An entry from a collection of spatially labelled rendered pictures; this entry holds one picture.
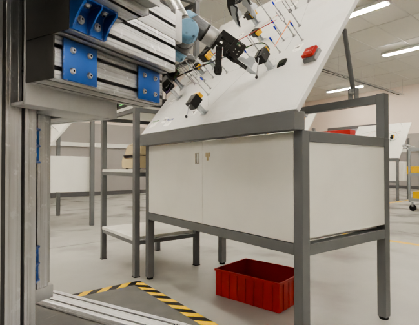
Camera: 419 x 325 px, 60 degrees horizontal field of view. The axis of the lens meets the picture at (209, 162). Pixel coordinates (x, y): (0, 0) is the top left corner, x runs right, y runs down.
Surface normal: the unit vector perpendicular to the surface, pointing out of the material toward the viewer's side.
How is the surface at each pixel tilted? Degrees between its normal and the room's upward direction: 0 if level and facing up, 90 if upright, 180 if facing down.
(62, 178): 90
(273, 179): 90
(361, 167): 90
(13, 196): 90
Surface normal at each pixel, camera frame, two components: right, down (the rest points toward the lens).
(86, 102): 0.87, -0.01
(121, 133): 0.65, -0.01
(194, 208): -0.80, -0.01
